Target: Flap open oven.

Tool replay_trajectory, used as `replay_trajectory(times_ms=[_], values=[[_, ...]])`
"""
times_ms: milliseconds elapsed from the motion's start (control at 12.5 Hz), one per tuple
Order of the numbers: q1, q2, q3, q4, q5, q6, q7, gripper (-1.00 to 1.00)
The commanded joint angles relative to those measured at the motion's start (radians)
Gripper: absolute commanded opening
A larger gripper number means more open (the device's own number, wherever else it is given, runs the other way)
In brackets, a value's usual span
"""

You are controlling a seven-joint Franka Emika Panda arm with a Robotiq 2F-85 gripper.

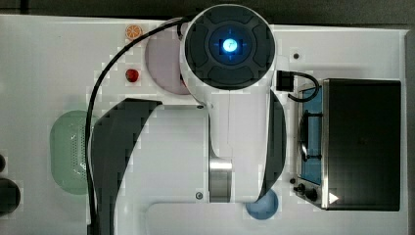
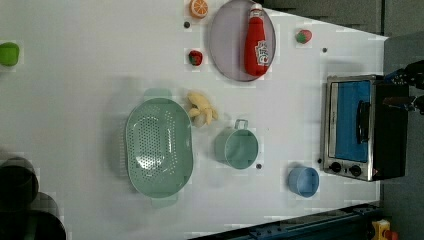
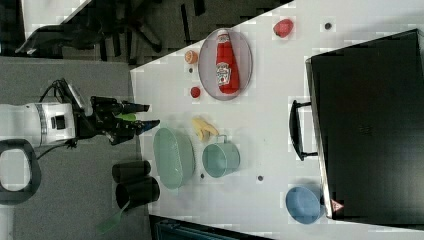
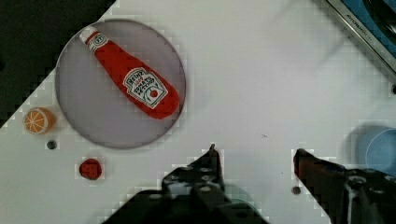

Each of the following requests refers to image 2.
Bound blue table frame rail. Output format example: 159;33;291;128
191;204;382;240

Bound green perforated colander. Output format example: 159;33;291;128
125;88;194;208

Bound red ketchup bottle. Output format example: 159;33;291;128
244;4;270;77

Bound black robot base left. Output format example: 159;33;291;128
0;157;67;240

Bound green block toy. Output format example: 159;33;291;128
0;42;20;67

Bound yellow peeled banana toy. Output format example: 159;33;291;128
187;92;218;128

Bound light red strawberry toy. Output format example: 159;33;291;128
295;29;313;44

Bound silver black toaster oven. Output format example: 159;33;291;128
322;75;409;182

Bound dark red strawberry toy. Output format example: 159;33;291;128
188;50;203;66

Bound orange slice toy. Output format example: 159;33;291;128
189;0;209;19

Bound yellow red emergency button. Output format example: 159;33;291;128
372;219;399;240

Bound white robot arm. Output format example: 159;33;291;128
383;60;424;115

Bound green cup with handle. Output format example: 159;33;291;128
214;119;259;170

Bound grey round plate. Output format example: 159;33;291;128
208;0;276;82

